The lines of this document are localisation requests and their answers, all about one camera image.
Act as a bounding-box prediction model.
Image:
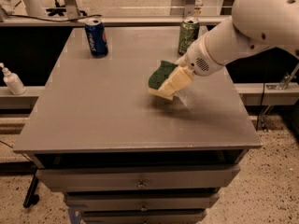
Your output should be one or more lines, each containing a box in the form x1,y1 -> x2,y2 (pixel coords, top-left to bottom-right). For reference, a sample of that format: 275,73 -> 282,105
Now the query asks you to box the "grey drawer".
64,192 -> 219,211
82,210 -> 206,224
36,164 -> 240,192

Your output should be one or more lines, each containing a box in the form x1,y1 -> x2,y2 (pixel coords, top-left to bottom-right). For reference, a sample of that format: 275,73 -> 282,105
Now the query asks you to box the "black cable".
8,13 -> 104,22

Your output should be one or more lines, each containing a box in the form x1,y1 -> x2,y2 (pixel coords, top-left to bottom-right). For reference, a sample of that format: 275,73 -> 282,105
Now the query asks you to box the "bottom grey drawer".
82,210 -> 206,224

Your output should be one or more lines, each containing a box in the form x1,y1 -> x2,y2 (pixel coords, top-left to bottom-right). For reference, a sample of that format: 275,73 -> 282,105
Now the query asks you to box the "white pump bottle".
0,63 -> 26,95

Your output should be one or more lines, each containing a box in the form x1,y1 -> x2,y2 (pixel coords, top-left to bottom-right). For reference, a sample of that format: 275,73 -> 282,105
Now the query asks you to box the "blue pepsi can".
85,19 -> 108,58

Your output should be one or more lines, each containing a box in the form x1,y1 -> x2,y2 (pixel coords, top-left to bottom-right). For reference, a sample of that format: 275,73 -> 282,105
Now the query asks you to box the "top grey drawer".
36,164 -> 240,192

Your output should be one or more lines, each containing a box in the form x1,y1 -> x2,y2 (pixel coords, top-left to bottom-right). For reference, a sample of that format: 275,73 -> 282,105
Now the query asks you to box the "grey drawer cabinet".
12,25 -> 263,224

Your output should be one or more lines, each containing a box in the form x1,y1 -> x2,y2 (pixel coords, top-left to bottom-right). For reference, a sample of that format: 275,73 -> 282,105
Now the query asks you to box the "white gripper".
158,36 -> 223,96

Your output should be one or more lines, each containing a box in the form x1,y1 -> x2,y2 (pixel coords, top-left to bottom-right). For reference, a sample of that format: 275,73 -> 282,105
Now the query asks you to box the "green and yellow sponge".
148,61 -> 178,100

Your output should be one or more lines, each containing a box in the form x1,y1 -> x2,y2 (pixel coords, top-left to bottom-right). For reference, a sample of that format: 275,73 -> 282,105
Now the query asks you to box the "black office chair base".
46,0 -> 87,19

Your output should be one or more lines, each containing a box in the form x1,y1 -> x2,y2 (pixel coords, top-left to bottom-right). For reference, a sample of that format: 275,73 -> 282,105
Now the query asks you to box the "middle grey drawer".
64,192 -> 219,211

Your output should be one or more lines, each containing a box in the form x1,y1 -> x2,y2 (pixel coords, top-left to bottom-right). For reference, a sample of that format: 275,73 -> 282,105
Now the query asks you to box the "green soda can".
178,17 -> 200,55

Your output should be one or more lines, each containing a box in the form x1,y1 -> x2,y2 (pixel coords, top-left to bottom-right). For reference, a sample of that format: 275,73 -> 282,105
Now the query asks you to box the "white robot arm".
158,0 -> 299,97

